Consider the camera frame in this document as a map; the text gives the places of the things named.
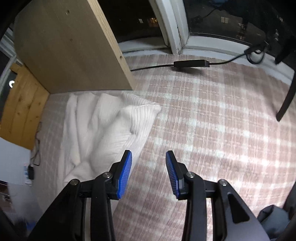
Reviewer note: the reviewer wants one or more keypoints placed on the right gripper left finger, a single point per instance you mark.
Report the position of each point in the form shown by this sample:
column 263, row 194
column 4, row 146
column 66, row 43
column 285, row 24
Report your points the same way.
column 65, row 217

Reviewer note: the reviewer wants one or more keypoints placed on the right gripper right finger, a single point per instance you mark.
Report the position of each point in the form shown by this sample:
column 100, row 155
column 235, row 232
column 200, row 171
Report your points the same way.
column 232, row 218

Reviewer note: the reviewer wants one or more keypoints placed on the white knit cardigan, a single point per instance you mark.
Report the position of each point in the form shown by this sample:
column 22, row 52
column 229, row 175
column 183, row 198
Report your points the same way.
column 98, row 129

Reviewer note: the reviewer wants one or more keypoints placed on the blue puffer jacket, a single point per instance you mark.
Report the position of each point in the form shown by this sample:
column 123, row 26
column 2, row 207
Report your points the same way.
column 274, row 220

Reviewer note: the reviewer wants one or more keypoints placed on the pine wood board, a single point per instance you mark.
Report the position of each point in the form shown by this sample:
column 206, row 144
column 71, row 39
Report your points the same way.
column 23, row 108

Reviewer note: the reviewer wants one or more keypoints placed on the black chair leg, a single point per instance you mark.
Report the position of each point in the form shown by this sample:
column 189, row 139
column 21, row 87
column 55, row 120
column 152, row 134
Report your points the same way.
column 288, row 99

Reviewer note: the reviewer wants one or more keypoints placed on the light wood cabinet panel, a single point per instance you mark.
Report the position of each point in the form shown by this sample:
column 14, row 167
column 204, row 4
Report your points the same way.
column 69, row 46

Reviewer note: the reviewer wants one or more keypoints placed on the black wall plug charger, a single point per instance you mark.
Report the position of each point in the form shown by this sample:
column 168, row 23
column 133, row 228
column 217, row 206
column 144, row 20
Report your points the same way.
column 31, row 173

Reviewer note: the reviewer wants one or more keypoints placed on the black power adapter with cable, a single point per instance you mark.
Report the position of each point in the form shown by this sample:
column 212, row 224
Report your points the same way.
column 259, row 49

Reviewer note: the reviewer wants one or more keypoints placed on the white window frame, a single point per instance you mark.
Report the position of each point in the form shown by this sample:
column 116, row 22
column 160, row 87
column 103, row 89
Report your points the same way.
column 173, row 23

